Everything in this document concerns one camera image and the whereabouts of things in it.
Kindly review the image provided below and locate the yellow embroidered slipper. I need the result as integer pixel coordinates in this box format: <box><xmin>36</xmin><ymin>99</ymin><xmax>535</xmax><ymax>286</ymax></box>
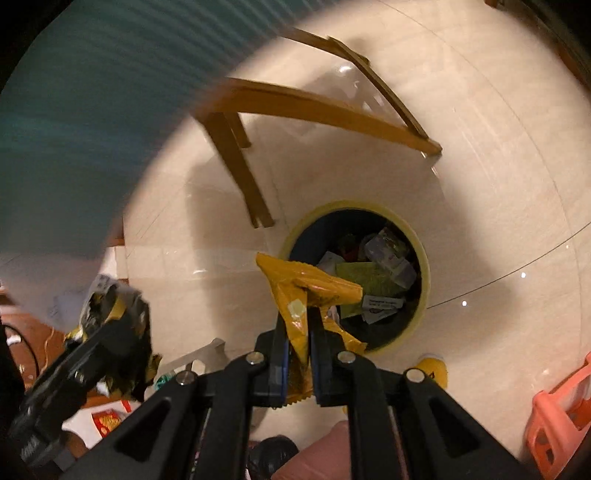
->
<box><xmin>416</xmin><ymin>353</ymin><xmax>448</xmax><ymax>389</ymax></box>

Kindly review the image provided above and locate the black yellow-rimmed trash bin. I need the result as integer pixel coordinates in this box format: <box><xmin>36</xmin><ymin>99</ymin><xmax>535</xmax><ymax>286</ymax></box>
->
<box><xmin>277</xmin><ymin>200</ymin><xmax>431</xmax><ymax>355</ymax></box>

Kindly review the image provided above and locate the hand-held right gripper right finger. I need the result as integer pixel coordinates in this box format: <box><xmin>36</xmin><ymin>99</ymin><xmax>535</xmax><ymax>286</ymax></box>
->
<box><xmin>308</xmin><ymin>307</ymin><xmax>539</xmax><ymax>480</ymax></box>

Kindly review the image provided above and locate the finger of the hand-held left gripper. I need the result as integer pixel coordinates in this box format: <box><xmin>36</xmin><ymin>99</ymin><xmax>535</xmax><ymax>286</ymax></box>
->
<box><xmin>76</xmin><ymin>300</ymin><xmax>151</xmax><ymax>365</ymax></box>

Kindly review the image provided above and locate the person's right leg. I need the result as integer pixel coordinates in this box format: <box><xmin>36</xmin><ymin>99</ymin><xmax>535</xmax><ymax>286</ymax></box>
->
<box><xmin>272</xmin><ymin>420</ymin><xmax>352</xmax><ymax>480</ymax></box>

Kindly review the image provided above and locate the wooden chair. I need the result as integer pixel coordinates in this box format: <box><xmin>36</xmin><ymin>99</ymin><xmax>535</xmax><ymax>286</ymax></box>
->
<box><xmin>196</xmin><ymin>25</ymin><xmax>443</xmax><ymax>229</ymax></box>

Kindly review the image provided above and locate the black gold wrapper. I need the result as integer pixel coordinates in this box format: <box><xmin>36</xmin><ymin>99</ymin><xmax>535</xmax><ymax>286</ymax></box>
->
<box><xmin>64</xmin><ymin>274</ymin><xmax>162</xmax><ymax>401</ymax></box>

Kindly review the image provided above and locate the pink plastic stool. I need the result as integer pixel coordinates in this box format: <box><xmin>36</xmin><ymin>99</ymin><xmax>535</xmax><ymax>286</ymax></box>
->
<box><xmin>526</xmin><ymin>353</ymin><xmax>591</xmax><ymax>480</ymax></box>

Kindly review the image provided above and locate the black cable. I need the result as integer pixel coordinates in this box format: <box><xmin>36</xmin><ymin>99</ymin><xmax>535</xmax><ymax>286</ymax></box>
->
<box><xmin>0</xmin><ymin>324</ymin><xmax>40</xmax><ymax>384</ymax></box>

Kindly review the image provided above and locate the tree print tablecloth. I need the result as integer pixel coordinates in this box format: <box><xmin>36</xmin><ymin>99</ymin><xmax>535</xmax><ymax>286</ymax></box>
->
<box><xmin>0</xmin><ymin>0</ymin><xmax>342</xmax><ymax>324</ymax></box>

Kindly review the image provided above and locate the red printed package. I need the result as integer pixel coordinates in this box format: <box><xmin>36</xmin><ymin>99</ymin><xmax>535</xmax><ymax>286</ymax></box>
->
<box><xmin>91</xmin><ymin>401</ymin><xmax>133</xmax><ymax>438</ymax></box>

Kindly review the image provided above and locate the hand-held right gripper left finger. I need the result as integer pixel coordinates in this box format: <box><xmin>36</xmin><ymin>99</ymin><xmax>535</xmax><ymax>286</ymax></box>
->
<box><xmin>60</xmin><ymin>305</ymin><xmax>291</xmax><ymax>480</ymax></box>

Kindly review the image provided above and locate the yellow snack packet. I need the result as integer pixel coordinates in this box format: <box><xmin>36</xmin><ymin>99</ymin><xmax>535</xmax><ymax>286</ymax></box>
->
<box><xmin>255</xmin><ymin>252</ymin><xmax>368</xmax><ymax>407</ymax></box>

